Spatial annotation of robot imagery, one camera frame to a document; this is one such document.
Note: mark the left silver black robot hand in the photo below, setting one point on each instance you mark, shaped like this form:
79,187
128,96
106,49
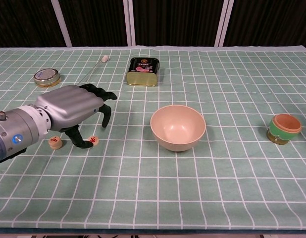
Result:
68,106

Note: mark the round chess piece red character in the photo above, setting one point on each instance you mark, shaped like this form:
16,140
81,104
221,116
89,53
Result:
94,139
54,140

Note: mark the round silver tin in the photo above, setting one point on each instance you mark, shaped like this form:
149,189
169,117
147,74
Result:
47,77

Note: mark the clear test tube white stopper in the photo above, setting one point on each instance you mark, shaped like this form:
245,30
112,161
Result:
94,68

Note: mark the black gold luncheon meat can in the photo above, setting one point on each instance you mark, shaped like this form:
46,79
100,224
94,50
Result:
142,72

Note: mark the beige bowl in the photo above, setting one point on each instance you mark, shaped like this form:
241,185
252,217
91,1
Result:
177,129

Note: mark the green checkered tablecloth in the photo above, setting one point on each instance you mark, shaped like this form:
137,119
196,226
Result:
168,188

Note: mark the green orange small cup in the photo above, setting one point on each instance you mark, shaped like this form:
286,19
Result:
283,131

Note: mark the white partition post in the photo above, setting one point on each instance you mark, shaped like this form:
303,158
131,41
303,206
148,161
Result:
224,22
129,22
62,23

